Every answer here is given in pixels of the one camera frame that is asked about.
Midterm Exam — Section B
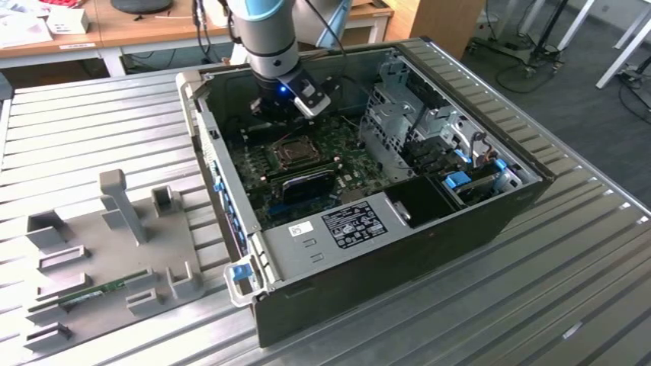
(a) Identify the silver CPU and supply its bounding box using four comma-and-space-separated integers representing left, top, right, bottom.
282, 141, 313, 163

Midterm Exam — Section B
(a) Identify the metal socket cover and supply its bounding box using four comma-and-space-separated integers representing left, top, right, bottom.
273, 136, 323, 168

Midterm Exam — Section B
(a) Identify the CPU socket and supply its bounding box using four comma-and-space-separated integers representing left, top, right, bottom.
267, 135, 327, 171

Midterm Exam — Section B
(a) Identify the green motherboard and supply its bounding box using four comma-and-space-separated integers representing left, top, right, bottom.
226, 116, 414, 230

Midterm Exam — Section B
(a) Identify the silver drive cage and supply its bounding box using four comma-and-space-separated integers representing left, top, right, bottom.
362, 51, 534, 209

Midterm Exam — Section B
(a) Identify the black graphics card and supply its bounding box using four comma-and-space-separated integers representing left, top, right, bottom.
269, 167, 338, 206

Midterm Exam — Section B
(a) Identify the blue expansion latch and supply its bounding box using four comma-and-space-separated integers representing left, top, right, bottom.
210, 159, 251, 251

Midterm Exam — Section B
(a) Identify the wooden desk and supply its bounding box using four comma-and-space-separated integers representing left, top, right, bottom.
0, 0, 397, 60

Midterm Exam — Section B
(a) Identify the black power supply label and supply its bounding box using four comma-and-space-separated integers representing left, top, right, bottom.
319, 201, 390, 250

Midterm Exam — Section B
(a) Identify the black round object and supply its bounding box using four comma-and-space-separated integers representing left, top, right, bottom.
110, 0, 174, 14

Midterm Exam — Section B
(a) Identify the grey power supply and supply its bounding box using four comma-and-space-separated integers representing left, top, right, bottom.
251, 192, 409, 285

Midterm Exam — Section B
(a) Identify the wooden cabinet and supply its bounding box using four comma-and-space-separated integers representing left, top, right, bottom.
386, 0, 487, 60

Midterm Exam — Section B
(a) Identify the hard disk in blue carrier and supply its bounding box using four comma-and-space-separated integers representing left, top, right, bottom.
439, 158, 525, 209

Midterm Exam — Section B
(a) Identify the white cardboard box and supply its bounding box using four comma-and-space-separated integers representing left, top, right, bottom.
46, 7, 92, 36

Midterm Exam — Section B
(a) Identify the dark grey PC case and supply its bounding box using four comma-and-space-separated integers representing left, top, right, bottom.
175, 37, 566, 348

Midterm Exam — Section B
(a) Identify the white paper stack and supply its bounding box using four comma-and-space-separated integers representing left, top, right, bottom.
0, 0, 55, 49

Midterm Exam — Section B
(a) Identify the grey parts rack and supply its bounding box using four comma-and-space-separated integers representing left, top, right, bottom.
23, 169, 209, 354

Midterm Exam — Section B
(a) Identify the black wheeled stand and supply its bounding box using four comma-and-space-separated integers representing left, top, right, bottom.
518, 0, 569, 77

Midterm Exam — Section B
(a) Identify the green RAM stick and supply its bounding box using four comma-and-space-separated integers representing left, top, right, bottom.
30, 271, 154, 312

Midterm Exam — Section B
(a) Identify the white table leg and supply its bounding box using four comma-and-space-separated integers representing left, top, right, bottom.
555, 0, 597, 52

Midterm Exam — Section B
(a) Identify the white table frame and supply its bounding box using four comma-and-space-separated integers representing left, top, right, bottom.
594, 0, 651, 91

